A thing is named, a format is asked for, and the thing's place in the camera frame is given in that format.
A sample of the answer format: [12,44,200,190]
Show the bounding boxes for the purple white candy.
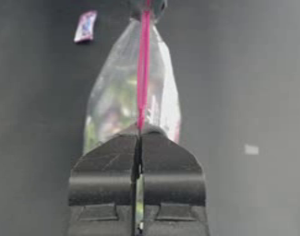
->
[72,9,99,43]

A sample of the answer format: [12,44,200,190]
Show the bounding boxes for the clear bag with pink zip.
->
[81,0,182,155]

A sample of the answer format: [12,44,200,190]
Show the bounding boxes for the white tape patch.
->
[243,144,261,156]

